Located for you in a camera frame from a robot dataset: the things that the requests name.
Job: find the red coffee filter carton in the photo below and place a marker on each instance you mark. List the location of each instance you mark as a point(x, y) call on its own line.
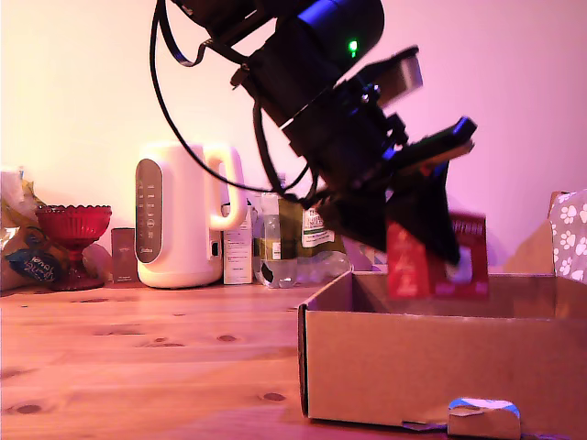
point(408, 270)

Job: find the triangle patterned box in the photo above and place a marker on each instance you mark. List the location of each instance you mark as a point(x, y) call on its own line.
point(367, 262)

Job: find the tall white printed carton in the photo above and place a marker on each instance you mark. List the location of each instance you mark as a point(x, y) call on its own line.
point(236, 261)

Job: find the open cardboard box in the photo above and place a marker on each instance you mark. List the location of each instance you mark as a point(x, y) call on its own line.
point(413, 362)

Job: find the blue-taped small cardboard piece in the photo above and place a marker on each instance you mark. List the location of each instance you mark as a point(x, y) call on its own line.
point(481, 419)

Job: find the small dark brown box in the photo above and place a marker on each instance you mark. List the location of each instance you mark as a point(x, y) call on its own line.
point(124, 256)

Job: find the green Tesco tea packet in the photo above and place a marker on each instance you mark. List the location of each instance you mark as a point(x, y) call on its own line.
point(309, 234)

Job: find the crumpled clear plastic packaging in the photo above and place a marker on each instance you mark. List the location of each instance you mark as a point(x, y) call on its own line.
point(316, 270)

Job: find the clear glass bottle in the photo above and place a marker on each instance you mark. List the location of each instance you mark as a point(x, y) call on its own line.
point(270, 229)

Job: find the grey paw print cloth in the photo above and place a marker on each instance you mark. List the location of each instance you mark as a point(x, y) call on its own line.
point(571, 234)

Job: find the white electric kettle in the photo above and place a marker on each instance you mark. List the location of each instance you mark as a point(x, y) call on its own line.
point(183, 238)

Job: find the red glass footed bowl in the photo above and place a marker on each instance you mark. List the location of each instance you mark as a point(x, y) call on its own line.
point(73, 224)

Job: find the yellow white snack bag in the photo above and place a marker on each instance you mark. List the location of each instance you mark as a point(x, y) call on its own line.
point(23, 256)

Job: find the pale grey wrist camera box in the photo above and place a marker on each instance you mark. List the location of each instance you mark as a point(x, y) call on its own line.
point(408, 73)

